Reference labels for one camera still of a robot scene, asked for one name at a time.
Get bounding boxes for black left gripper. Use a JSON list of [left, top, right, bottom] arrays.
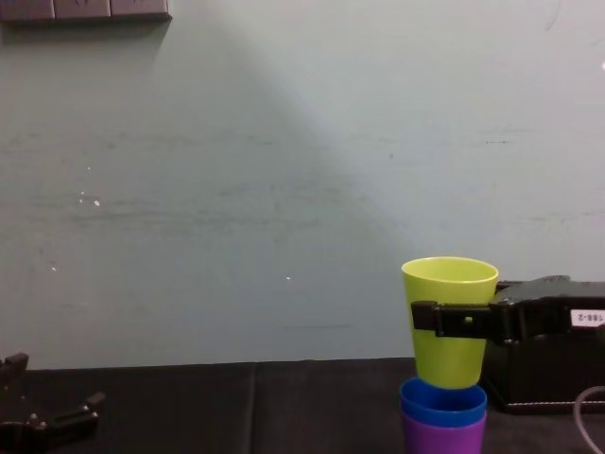
[[0, 352, 107, 454]]

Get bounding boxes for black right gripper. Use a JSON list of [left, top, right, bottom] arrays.
[[410, 274, 605, 342]]

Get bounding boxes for lime green plastic cup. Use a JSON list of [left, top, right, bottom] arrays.
[[401, 256, 500, 391]]

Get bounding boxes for black stitched box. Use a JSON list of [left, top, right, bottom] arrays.
[[480, 330, 605, 416]]

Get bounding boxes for blue plastic cup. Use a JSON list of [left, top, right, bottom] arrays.
[[399, 376, 489, 429]]

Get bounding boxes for purple plastic cup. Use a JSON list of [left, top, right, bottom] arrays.
[[400, 408, 488, 454]]

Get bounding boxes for clear plastic tube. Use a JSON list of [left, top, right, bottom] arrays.
[[573, 384, 605, 454]]

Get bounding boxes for black table cloth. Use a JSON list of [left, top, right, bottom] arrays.
[[0, 356, 605, 454]]

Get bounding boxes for grey wall socket panel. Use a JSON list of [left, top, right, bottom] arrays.
[[0, 0, 173, 24]]

